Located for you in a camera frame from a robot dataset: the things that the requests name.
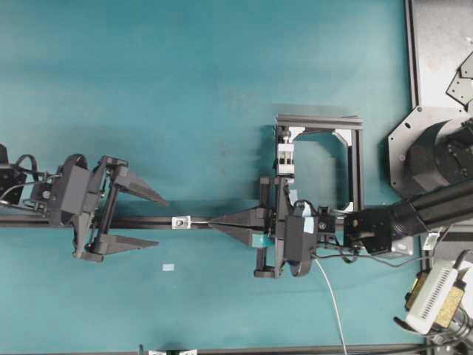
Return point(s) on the white clamp block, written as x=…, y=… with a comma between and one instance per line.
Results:
x=284, y=156

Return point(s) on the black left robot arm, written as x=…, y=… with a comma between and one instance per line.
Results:
x=25, y=188

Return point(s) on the long black aluminium rail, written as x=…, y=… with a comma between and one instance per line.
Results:
x=133, y=222

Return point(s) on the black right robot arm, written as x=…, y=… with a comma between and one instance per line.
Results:
x=377, y=229

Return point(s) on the black bottom edge rail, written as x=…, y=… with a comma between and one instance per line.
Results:
x=322, y=349

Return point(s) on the black square aluminium frame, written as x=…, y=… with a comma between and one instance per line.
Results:
x=347, y=129

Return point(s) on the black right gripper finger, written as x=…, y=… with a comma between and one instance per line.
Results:
x=256, y=215
x=250, y=237

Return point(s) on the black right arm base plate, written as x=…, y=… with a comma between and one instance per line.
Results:
x=403, y=148

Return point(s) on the grey bracket with hole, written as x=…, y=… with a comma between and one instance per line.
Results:
x=181, y=222

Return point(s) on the small blue tape piece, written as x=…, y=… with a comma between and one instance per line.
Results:
x=167, y=267

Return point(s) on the white perforated power adapter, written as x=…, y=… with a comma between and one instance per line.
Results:
x=436, y=298

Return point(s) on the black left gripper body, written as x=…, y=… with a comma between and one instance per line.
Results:
x=85, y=200

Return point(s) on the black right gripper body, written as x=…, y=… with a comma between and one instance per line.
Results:
x=291, y=226

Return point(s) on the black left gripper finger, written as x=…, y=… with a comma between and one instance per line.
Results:
x=106, y=244
x=126, y=181

